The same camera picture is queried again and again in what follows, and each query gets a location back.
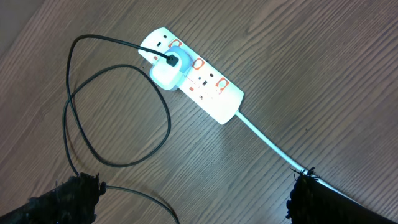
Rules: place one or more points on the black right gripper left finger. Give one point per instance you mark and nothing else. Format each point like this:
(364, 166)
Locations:
(72, 202)

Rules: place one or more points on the white power strip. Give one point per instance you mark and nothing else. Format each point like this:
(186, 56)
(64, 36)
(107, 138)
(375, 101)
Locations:
(206, 86)

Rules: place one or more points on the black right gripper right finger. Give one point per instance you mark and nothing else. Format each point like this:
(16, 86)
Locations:
(311, 202)

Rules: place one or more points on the white USB charger plug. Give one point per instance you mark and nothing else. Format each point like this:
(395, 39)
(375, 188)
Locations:
(171, 76)

